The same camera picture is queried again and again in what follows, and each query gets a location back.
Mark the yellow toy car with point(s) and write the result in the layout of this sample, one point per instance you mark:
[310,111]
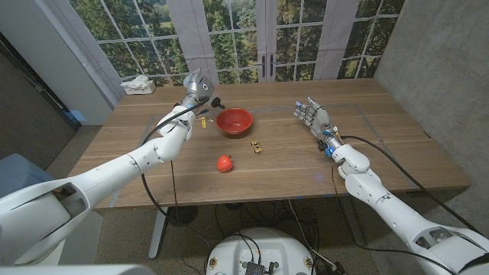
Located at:
[256,147]

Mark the red apple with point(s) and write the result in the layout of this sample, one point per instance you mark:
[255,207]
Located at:
[224,163]

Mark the white table leg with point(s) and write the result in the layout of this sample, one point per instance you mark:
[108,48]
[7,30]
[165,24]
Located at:
[156,237]

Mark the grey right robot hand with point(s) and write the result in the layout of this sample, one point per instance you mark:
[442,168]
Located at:
[317,116]

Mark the grey-blue upholstered chair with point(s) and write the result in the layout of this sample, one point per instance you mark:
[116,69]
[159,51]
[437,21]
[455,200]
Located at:
[19,175]

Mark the printed window backdrop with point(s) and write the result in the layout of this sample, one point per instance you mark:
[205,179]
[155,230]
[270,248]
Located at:
[237,38]

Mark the round black floor fan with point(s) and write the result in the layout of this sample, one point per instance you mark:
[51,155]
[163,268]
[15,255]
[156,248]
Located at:
[183,215]

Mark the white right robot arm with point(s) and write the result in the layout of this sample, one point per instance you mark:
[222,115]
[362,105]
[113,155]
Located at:
[393,214]

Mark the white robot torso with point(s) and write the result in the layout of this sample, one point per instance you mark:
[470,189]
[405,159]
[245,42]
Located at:
[260,248]

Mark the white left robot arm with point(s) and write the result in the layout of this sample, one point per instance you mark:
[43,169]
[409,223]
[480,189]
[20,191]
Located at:
[114,172]

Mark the grey table leg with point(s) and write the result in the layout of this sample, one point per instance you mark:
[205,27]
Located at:
[353,225]

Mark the red bowl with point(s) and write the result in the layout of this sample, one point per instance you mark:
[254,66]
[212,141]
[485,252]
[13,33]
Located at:
[234,121]

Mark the white tissue box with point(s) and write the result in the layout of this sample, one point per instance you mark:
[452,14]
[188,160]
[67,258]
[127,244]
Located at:
[138,87]

